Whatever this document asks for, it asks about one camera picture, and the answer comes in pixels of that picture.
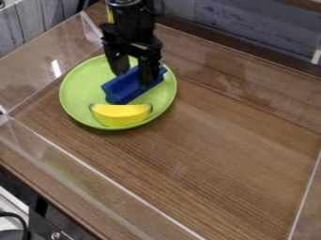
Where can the green round plate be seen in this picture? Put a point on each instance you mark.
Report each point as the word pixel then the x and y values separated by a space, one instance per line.
pixel 81 91

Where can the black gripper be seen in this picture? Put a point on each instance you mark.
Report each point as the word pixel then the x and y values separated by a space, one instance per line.
pixel 129 37

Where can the clear acrylic corner bracket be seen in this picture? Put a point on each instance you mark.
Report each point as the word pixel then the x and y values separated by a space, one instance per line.
pixel 91 31

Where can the clear acrylic tray wall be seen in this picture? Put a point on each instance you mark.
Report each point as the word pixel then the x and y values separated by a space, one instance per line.
pixel 225 168

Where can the yellow half-round block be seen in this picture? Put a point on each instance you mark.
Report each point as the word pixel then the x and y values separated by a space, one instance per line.
pixel 121 115

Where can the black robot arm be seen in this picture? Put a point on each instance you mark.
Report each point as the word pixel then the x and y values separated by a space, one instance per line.
pixel 130 6

